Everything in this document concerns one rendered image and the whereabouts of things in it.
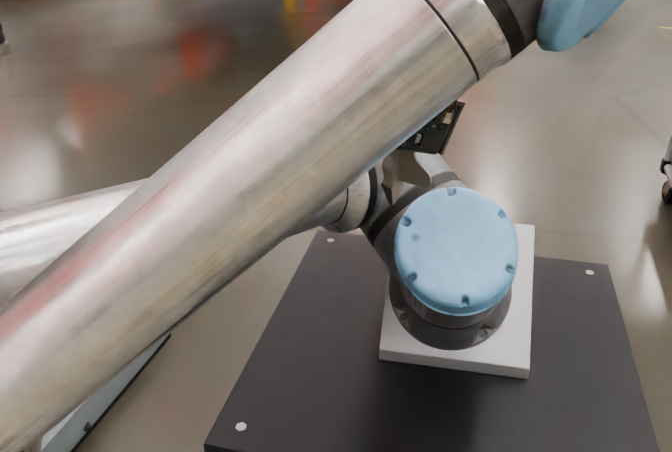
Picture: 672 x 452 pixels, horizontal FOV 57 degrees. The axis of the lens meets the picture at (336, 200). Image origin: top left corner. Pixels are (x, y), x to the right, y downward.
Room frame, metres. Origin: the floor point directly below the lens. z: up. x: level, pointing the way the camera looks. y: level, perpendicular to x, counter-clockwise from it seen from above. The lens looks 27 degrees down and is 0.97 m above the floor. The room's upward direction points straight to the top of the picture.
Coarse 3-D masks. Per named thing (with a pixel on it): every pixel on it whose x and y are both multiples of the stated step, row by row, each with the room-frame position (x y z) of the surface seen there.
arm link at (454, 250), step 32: (416, 192) 0.70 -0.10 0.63; (448, 192) 0.68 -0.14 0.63; (384, 224) 0.69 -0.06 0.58; (416, 224) 0.65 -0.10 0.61; (448, 224) 0.65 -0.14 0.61; (480, 224) 0.64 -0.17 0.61; (512, 224) 0.65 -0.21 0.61; (384, 256) 0.69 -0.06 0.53; (416, 256) 0.62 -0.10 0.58; (448, 256) 0.62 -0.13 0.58; (480, 256) 0.62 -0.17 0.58; (512, 256) 0.62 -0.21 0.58; (416, 288) 0.60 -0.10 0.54; (448, 288) 0.60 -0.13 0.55; (480, 288) 0.59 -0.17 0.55; (448, 320) 0.65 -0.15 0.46; (480, 320) 0.68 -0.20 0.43
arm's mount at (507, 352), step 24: (528, 240) 0.86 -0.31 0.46; (528, 264) 0.83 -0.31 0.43; (528, 288) 0.80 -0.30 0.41; (384, 312) 0.80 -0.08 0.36; (528, 312) 0.77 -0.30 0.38; (384, 336) 0.77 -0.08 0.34; (408, 336) 0.77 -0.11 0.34; (504, 336) 0.75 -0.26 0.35; (528, 336) 0.75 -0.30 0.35; (408, 360) 0.75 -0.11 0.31; (432, 360) 0.74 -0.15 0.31; (456, 360) 0.73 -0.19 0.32; (480, 360) 0.73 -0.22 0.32; (504, 360) 0.72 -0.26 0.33; (528, 360) 0.72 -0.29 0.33
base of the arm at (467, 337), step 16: (400, 288) 0.76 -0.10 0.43; (400, 304) 0.76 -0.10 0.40; (400, 320) 0.77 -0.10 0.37; (416, 320) 0.73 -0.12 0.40; (496, 320) 0.73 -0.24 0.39; (416, 336) 0.75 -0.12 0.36; (432, 336) 0.72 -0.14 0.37; (448, 336) 0.71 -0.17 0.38; (464, 336) 0.71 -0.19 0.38; (480, 336) 0.74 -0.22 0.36
